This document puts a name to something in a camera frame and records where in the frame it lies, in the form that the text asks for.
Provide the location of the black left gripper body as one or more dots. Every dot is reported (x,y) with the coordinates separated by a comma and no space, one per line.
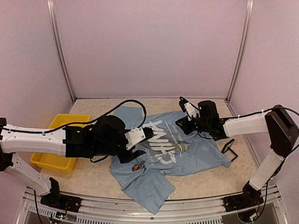
(123,159)

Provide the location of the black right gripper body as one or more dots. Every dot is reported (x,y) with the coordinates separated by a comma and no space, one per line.
(188,129)

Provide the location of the light blue printed t-shirt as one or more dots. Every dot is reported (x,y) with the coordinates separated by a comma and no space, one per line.
(169,152)

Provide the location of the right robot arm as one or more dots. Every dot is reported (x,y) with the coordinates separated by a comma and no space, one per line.
(276,121)

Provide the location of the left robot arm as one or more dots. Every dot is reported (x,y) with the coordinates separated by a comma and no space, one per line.
(104,136)

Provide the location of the dark round brooch in case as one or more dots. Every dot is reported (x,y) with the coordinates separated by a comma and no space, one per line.
(137,167)

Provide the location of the black display case with brooch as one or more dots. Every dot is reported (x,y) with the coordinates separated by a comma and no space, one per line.
(228,148)

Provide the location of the yellow plastic bin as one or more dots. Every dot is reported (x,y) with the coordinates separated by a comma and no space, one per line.
(55,162)

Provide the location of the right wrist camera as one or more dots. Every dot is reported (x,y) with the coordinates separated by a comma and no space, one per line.
(191,110)

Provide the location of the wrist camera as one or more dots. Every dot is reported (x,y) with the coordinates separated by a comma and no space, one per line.
(137,135)
(191,110)

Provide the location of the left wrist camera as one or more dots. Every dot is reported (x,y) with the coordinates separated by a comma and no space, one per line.
(137,135)

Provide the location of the aluminium corner post right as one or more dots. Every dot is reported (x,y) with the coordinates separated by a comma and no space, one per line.
(241,50)

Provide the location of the aluminium corner post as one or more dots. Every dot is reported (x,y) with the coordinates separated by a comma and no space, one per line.
(241,50)
(59,49)

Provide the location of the aluminium corner post left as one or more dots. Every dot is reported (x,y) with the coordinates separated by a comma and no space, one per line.
(59,49)

